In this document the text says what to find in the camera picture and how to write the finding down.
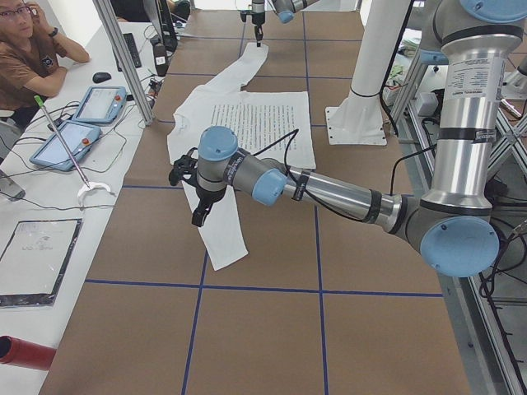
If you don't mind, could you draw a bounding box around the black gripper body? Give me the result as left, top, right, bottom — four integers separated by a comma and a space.
168, 147, 226, 210
240, 0, 266, 26

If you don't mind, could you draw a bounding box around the white long-sleeve printed shirt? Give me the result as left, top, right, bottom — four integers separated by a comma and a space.
167, 43, 315, 271

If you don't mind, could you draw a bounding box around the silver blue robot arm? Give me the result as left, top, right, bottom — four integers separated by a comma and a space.
240, 0, 317, 47
169, 1, 526, 277

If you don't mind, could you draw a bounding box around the black monitor stand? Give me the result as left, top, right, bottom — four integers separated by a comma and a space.
143, 0, 178, 77

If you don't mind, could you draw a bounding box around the far blue teach pendant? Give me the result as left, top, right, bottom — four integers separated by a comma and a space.
72, 86, 127, 125

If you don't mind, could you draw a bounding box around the blue teach pendant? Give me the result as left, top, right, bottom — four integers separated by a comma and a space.
29, 119, 103, 173
72, 86, 127, 125

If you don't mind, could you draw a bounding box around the near blue teach pendant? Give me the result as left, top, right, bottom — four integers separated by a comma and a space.
29, 119, 103, 173

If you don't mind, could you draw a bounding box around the black computer mouse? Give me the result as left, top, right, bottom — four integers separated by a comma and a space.
92, 72, 112, 84

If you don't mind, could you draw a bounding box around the black keyboard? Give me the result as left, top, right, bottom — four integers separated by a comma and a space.
123, 33, 142, 68

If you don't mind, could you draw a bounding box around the white central mounting column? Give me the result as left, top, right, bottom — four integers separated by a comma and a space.
325, 0, 413, 146

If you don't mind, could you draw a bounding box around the metal reacher stick white hook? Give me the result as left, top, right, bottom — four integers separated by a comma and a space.
34, 95, 115, 211

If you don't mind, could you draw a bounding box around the black framed white sheet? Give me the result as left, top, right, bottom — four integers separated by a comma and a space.
1, 218, 82, 309

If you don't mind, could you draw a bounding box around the person in brown shirt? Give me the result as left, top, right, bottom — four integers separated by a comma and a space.
1, 1, 90, 128

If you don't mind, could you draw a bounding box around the red cylinder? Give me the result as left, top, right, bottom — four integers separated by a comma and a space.
1, 336, 56, 370

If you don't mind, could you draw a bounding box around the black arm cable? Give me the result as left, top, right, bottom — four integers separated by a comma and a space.
246, 128, 318, 207

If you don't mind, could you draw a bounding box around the aluminium frame post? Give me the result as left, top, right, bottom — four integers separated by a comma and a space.
92, 0, 154, 126

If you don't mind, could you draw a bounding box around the aluminium truss frame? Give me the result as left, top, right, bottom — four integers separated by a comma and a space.
390, 48, 526, 394

